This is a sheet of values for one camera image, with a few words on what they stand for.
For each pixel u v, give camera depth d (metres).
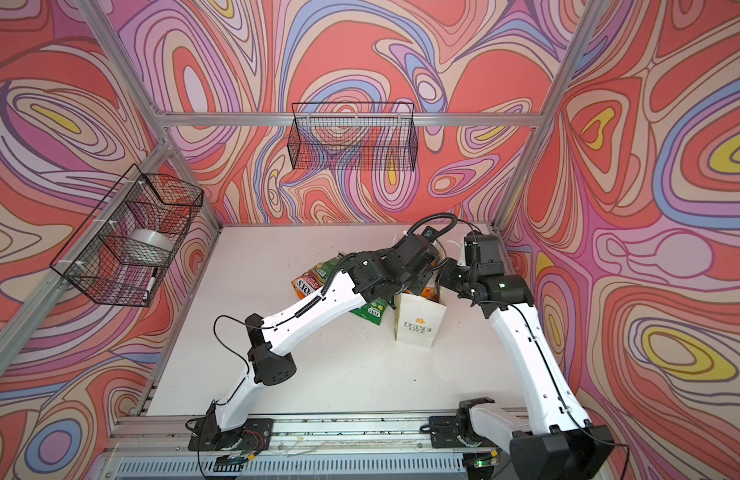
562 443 0.36
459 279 0.62
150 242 0.70
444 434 0.73
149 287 0.72
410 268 0.53
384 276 0.52
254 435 0.73
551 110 0.86
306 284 0.98
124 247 0.70
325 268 0.99
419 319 0.76
